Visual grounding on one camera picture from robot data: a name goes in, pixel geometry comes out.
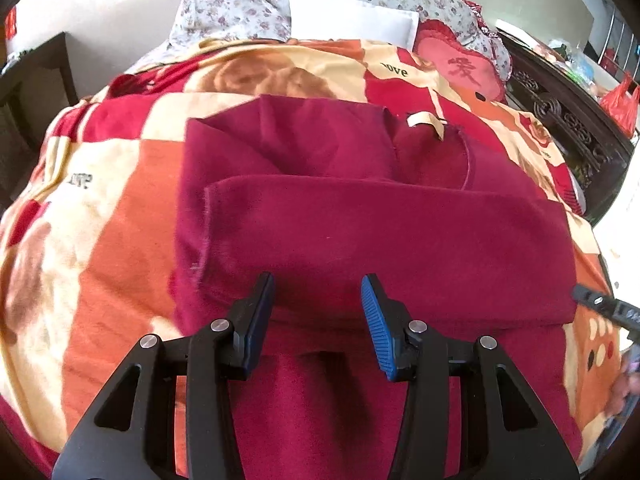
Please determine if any red patterned bow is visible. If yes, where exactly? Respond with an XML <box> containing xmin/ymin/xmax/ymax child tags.
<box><xmin>462</xmin><ymin>0</ymin><xmax>501</xmax><ymax>36</ymax></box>

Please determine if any white pillow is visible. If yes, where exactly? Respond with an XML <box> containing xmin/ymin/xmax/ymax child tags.
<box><xmin>289</xmin><ymin>0</ymin><xmax>421</xmax><ymax>52</ymax></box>

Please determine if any person's right hand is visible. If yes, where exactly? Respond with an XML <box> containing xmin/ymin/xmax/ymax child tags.
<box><xmin>607</xmin><ymin>350</ymin><xmax>640</xmax><ymax>413</ymax></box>

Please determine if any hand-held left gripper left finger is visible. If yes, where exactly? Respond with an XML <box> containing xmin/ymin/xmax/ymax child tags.
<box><xmin>52</xmin><ymin>272</ymin><xmax>276</xmax><ymax>480</ymax></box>

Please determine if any dark wooden cabinet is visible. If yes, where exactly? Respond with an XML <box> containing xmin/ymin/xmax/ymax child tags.
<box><xmin>0</xmin><ymin>32</ymin><xmax>78</xmax><ymax>211</ymax></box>

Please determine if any dark carved wooden headboard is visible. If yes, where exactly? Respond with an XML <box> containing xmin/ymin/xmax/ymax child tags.
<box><xmin>497</xmin><ymin>30</ymin><xmax>636</xmax><ymax>226</ymax></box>

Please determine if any maroon fleece sweater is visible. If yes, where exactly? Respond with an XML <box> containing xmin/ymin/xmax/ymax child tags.
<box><xmin>170</xmin><ymin>94</ymin><xmax>583</xmax><ymax>480</ymax></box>

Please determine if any red plastic bag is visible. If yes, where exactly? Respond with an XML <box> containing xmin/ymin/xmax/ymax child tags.
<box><xmin>599</xmin><ymin>72</ymin><xmax>640</xmax><ymax>137</ymax></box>

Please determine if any white embroidered cloth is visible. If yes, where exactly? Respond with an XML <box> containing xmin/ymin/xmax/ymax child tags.
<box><xmin>592</xmin><ymin>135</ymin><xmax>640</xmax><ymax>311</ymax></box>

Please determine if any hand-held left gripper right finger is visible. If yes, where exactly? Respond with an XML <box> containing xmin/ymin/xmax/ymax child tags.
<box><xmin>361</xmin><ymin>274</ymin><xmax>581</xmax><ymax>480</ymax></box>

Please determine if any orange red printed blanket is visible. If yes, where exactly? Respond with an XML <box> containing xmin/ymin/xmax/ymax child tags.
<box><xmin>0</xmin><ymin>37</ymin><xmax>626</xmax><ymax>476</ymax></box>

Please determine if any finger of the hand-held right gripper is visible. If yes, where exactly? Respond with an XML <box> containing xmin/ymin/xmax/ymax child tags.
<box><xmin>571</xmin><ymin>284</ymin><xmax>640</xmax><ymax>333</ymax></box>

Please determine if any red heart-shaped cushion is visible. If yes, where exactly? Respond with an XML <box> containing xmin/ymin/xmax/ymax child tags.
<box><xmin>414</xmin><ymin>19</ymin><xmax>507</xmax><ymax>103</ymax></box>

